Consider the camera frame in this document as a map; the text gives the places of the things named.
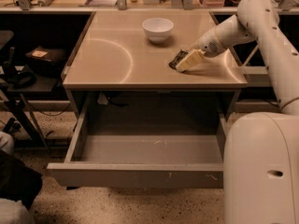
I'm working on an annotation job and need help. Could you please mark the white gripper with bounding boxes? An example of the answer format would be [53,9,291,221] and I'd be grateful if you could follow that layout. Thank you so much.
[175,31,226,72]

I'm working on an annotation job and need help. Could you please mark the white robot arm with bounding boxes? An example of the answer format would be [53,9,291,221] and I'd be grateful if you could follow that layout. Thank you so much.
[169,0,299,224]

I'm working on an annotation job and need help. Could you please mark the grey drawer cabinet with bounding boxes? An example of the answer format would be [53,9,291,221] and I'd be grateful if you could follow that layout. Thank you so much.
[64,8,247,117]

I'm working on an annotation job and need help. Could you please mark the grey open top drawer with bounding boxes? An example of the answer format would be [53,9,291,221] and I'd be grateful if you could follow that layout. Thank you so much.
[48,97,227,189]

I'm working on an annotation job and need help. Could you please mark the white ceramic bowl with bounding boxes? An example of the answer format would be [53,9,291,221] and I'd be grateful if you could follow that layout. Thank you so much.
[142,18,174,44]

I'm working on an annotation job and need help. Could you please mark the black box with label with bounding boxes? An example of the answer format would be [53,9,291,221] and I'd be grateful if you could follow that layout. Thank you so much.
[25,46,68,77]

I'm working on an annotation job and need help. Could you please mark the black side stand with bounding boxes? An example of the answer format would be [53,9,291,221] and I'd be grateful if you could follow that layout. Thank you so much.
[0,30,60,151]

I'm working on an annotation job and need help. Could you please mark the black headphones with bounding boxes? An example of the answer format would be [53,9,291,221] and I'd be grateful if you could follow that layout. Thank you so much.
[2,62,36,89]

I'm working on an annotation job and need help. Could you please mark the person's dark clothed leg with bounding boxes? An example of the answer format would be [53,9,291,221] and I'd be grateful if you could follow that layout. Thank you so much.
[0,131,43,224]

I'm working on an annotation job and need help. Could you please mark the white handled stick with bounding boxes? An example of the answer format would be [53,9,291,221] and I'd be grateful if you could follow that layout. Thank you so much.
[242,45,259,66]

